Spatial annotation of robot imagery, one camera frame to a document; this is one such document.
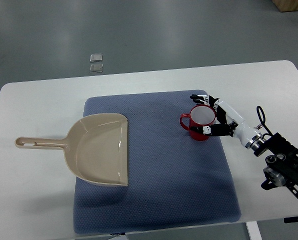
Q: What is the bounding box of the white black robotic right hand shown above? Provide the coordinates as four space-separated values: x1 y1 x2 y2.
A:
190 94 265 151

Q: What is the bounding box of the red cup white inside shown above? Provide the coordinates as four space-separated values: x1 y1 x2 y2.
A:
180 104 216 142

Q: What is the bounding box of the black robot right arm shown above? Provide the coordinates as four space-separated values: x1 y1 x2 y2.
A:
251 106 298 199

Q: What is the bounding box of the beige plastic dustpan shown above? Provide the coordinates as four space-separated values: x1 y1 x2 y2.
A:
14 113 129 187

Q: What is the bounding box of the blue grey fabric mat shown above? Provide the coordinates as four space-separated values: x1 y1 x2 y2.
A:
73 90 241 234

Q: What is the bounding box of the white table leg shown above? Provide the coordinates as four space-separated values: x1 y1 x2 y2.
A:
246 221 262 240

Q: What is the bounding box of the wooden box corner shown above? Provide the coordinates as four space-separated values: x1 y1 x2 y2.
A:
272 0 298 13

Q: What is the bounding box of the lower metal floor plate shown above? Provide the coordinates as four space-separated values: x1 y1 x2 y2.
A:
90 63 103 73

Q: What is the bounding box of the metal floor plate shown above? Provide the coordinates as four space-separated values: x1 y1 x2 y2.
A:
90 63 103 73
90 53 103 63

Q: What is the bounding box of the upper metal floor plate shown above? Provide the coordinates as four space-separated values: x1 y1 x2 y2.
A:
90 53 103 63

